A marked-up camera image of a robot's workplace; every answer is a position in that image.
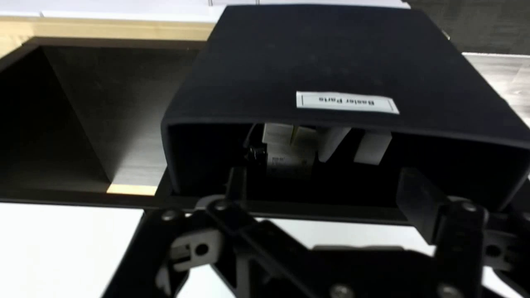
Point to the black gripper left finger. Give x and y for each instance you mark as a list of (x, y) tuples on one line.
[(242, 243)]

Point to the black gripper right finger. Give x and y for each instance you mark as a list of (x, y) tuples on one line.
[(469, 249)]

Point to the white paper packet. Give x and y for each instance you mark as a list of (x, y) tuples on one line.
[(331, 143), (287, 143), (373, 148)]

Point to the white bin label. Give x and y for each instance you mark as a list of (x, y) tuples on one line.
[(348, 104)]

